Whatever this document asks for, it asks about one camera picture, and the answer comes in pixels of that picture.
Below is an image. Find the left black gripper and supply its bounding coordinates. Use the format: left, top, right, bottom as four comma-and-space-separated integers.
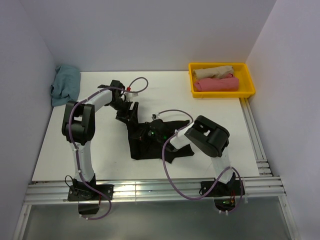
108, 98, 139, 125

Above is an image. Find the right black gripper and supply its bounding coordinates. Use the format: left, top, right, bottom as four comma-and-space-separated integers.
130, 121, 164, 145

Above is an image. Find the black t-shirt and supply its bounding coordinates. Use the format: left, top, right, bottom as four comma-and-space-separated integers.
126, 120, 190, 160

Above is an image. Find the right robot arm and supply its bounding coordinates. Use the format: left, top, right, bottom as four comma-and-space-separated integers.
137, 115, 235, 195

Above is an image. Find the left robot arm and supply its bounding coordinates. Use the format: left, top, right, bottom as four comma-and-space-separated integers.
61, 80, 141, 200

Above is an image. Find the blue crumpled t-shirt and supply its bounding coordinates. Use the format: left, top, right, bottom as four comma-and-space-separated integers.
50, 64, 81, 107

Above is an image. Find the yellow plastic bin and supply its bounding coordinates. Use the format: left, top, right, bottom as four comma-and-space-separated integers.
188, 62, 256, 98

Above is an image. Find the beige rolled t-shirt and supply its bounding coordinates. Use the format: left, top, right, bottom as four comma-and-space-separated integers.
192, 65, 234, 80

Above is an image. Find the pink rolled t-shirt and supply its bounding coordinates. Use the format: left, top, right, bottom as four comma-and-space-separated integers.
194, 77, 239, 92

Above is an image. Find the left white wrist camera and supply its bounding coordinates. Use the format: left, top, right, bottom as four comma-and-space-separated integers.
124, 86, 139, 101

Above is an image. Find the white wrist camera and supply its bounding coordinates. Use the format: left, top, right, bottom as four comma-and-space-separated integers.
151, 112, 160, 121
124, 86, 139, 101

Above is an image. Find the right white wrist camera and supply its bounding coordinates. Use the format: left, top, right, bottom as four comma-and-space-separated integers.
151, 112, 160, 121

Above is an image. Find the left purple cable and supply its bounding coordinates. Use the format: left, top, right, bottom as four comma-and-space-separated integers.
67, 76, 150, 221

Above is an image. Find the purple cable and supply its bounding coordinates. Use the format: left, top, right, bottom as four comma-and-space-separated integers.
152, 108, 245, 215
67, 76, 150, 221

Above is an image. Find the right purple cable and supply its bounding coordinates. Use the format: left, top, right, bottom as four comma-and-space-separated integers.
152, 108, 245, 215

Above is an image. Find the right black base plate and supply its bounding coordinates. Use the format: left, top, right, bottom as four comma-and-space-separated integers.
199, 180, 246, 198

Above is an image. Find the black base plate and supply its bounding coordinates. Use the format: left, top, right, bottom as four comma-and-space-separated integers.
199, 180, 246, 198
67, 181, 114, 202

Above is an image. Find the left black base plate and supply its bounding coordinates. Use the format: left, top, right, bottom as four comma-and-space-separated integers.
67, 181, 114, 202

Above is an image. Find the aluminium mounting rail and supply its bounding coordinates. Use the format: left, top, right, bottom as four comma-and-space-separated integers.
22, 176, 286, 206

